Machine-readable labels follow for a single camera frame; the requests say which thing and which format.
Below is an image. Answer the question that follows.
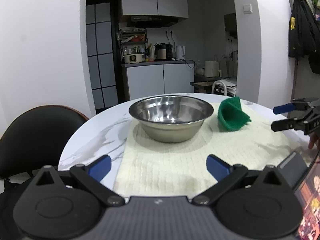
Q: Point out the green scouring pad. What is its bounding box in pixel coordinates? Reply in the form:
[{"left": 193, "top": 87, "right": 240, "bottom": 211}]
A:
[{"left": 217, "top": 96, "right": 251, "bottom": 132}]

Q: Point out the stainless steel bowl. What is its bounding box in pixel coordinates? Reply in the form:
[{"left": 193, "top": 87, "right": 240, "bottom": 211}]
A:
[{"left": 129, "top": 95, "right": 214, "bottom": 143}]

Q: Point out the white lower kitchen cabinet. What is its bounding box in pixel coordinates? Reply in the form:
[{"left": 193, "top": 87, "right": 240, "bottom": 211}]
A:
[{"left": 122, "top": 60, "right": 195, "bottom": 101}]

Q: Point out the person's right hand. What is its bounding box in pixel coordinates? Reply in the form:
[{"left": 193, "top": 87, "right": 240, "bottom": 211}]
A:
[{"left": 308, "top": 133, "right": 320, "bottom": 150}]

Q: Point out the cream woven table mat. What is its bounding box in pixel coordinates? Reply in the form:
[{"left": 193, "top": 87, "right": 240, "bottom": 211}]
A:
[{"left": 113, "top": 101, "right": 316, "bottom": 198}]

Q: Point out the white metal trolley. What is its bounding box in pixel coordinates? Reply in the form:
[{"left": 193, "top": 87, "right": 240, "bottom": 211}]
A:
[{"left": 212, "top": 79, "right": 236, "bottom": 97}]

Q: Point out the black hanging jacket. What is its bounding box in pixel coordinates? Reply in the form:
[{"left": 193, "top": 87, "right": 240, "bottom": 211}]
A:
[{"left": 289, "top": 0, "right": 319, "bottom": 74}]

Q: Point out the black chair with wood rim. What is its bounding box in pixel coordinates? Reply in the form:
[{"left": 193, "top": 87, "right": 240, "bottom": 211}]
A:
[{"left": 1, "top": 105, "right": 88, "bottom": 179}]

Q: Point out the colourful phone screen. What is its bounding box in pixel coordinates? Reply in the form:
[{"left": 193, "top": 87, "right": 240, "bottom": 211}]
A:
[{"left": 295, "top": 153, "right": 319, "bottom": 240}]

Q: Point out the white air fryer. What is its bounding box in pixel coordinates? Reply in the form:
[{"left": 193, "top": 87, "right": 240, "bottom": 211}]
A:
[{"left": 204, "top": 61, "right": 222, "bottom": 77}]

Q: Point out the white electric kettle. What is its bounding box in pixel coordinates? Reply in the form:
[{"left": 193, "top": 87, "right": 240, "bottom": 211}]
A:
[{"left": 176, "top": 46, "right": 185, "bottom": 60}]

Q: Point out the white rice cooker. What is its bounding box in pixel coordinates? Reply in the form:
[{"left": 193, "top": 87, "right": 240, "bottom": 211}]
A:
[{"left": 124, "top": 54, "right": 143, "bottom": 64}]

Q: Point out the black coffee maker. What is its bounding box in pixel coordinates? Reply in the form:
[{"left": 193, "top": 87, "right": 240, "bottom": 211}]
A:
[{"left": 155, "top": 43, "right": 173, "bottom": 61}]

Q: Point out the black metal spice rack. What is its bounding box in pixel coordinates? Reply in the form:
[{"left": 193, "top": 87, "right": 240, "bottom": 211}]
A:
[{"left": 117, "top": 28, "right": 149, "bottom": 63}]

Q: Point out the black framed glass door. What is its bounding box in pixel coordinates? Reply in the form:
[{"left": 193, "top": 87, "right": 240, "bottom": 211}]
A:
[{"left": 86, "top": 0, "right": 121, "bottom": 113}]

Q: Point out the black range hood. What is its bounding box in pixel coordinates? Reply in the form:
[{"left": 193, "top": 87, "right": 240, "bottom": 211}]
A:
[{"left": 127, "top": 15, "right": 183, "bottom": 28}]

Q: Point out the white wall switch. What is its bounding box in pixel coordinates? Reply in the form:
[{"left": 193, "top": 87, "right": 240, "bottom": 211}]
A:
[{"left": 243, "top": 3, "right": 253, "bottom": 14}]

